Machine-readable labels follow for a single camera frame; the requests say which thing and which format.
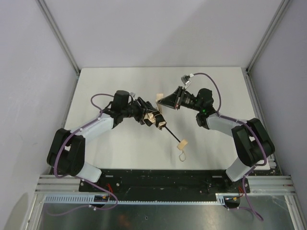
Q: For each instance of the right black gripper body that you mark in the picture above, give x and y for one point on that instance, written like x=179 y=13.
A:
x=180 y=98

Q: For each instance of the aluminium corner post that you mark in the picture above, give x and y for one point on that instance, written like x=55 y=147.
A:
x=58 y=35
x=273 y=25

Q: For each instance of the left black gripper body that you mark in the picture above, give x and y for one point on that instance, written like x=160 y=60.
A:
x=142 y=110

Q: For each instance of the left aluminium corner post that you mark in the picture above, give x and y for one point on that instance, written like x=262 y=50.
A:
x=58 y=35

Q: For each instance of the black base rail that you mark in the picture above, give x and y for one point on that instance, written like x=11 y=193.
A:
x=169 y=185

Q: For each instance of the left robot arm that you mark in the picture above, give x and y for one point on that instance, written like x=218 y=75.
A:
x=68 y=148

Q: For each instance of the beige folding umbrella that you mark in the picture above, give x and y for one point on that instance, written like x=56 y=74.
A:
x=157 y=119

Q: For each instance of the aluminium front frame beam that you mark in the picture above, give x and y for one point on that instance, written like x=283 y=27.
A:
x=259 y=185

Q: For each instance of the right aluminium corner post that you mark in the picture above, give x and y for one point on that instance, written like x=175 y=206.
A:
x=273 y=25

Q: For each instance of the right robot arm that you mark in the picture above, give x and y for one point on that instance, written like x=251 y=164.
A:
x=252 y=141

